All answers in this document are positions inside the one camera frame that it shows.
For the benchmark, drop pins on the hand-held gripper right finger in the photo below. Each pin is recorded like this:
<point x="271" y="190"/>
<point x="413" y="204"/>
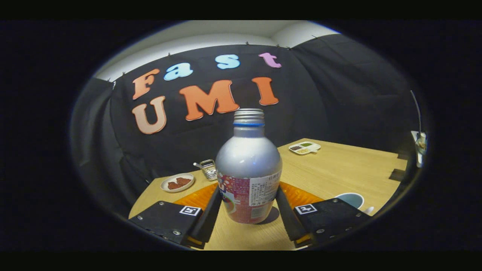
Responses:
<point x="286" y="218"/>

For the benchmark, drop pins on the dark brown round coaster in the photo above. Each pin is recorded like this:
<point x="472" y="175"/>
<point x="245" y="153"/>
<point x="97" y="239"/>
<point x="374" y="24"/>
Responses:
<point x="273" y="215"/>

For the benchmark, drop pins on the white clip-on device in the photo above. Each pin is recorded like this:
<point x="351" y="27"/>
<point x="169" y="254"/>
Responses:
<point x="420" y="148"/>

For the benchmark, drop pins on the wooden table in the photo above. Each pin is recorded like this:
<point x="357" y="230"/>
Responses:
<point x="339" y="169"/>

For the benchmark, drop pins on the black backdrop cloth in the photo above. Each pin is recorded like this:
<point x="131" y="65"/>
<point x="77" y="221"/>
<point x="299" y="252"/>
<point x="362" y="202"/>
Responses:
<point x="331" y="94"/>

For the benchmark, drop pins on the white divided condiment tray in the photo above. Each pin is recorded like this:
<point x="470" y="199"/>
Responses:
<point x="305" y="148"/>

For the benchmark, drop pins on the white round plate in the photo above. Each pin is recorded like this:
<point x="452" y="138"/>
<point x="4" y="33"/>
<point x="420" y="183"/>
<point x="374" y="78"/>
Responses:
<point x="165" y="185"/>

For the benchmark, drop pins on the silver bottle with pink label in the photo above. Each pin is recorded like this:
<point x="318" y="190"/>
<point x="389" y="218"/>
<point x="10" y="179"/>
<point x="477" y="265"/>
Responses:
<point x="248" y="162"/>

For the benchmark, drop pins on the black table clamp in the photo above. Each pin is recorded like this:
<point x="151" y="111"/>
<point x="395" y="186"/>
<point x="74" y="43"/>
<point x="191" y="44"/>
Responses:
<point x="403" y="156"/>
<point x="397" y="175"/>

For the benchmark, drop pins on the brown food piece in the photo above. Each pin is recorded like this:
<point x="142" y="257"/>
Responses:
<point x="173" y="185"/>
<point x="184" y="181"/>

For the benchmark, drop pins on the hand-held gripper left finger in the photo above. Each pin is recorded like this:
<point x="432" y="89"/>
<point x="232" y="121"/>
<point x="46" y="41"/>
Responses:
<point x="209" y="218"/>

